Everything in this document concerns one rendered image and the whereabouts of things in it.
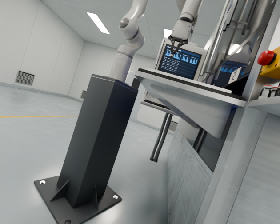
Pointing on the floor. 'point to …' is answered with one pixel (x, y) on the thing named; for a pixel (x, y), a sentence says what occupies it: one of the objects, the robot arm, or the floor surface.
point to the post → (243, 129)
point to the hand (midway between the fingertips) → (174, 47)
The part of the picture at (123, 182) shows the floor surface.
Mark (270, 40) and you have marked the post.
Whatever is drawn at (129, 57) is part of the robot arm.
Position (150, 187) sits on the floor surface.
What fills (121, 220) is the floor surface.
